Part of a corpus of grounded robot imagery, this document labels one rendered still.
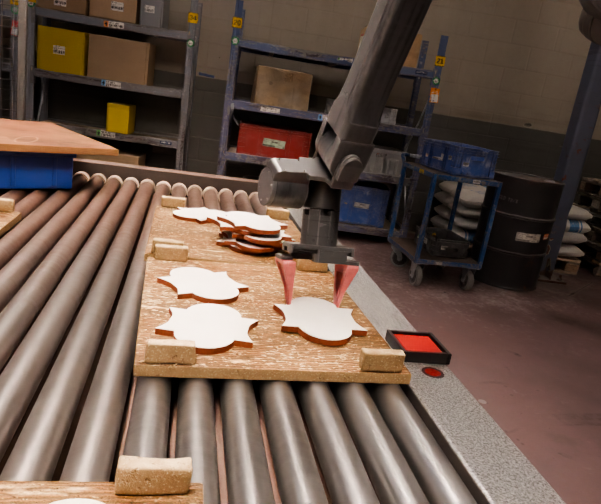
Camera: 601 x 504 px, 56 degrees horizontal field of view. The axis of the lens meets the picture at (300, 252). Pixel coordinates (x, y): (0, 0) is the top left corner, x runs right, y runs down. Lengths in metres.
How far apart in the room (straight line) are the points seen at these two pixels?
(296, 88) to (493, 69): 2.09
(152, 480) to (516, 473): 0.38
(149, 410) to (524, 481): 0.40
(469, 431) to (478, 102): 5.62
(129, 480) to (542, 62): 6.20
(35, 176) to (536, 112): 5.51
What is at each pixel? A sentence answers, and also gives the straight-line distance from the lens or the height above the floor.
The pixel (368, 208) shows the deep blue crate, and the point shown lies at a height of 0.31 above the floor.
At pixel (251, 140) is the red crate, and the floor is 0.78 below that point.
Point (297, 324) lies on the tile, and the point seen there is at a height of 0.95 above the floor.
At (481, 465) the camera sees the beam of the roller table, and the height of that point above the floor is 0.91.
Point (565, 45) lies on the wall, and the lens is 6.59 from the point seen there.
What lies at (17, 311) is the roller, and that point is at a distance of 0.87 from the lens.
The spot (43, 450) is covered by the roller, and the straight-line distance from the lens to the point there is 0.60.
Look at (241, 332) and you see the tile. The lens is 0.77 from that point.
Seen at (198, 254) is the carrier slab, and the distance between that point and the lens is 1.11.
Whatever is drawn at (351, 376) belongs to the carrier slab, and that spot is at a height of 0.93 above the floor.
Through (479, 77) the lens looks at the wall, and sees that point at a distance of 6.23.
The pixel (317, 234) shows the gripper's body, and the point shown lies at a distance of 0.86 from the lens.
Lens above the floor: 1.26
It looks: 16 degrees down
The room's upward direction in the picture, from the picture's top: 9 degrees clockwise
